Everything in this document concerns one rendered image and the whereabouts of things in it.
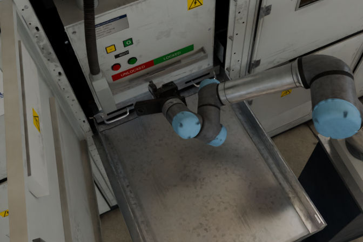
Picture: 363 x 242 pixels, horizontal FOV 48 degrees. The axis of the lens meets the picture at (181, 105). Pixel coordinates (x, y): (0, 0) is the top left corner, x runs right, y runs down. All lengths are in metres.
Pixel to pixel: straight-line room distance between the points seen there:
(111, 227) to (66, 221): 1.29
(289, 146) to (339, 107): 1.47
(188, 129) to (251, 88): 0.24
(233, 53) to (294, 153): 1.10
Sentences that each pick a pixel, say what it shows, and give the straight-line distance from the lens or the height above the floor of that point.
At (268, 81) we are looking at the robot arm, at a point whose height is 1.25.
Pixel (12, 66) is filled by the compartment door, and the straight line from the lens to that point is 0.93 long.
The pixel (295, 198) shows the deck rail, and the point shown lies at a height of 0.85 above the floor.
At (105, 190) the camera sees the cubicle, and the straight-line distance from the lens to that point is 2.14.
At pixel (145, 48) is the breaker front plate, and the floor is 1.18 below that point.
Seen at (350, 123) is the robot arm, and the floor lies 1.32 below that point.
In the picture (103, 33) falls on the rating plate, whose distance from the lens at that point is 1.29.
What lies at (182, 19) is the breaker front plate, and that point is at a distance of 1.38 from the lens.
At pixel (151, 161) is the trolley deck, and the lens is 1.54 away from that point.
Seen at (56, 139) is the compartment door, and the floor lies 1.24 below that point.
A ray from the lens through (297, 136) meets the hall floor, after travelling 2.60.
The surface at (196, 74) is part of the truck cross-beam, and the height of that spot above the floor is 0.92.
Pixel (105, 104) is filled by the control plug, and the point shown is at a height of 1.11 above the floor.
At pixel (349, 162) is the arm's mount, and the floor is 0.79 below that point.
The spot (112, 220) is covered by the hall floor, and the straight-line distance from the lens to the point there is 2.39.
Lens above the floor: 2.25
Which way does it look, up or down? 58 degrees down
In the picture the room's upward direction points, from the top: 5 degrees counter-clockwise
